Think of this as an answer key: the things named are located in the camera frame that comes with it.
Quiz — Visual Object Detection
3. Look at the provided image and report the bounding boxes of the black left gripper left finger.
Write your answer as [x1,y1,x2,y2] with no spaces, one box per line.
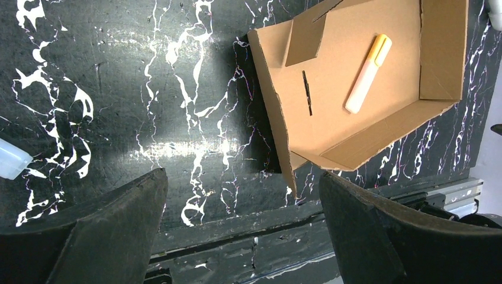
[1,168,168,283]

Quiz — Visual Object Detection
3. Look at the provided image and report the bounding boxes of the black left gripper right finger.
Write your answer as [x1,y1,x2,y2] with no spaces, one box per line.
[319,173,501,283]

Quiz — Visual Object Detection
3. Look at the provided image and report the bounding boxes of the light blue tube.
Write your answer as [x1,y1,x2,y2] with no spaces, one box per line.
[1,137,33,180]

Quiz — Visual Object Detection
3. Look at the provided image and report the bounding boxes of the brown cardboard box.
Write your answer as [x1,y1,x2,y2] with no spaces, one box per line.
[247,1,469,192]

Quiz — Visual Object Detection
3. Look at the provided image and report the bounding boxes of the yellow pink marker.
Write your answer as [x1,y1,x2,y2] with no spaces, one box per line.
[345,34,392,114]

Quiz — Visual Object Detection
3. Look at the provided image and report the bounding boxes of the white PVC pipe frame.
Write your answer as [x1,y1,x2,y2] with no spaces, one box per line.
[487,0,502,31]

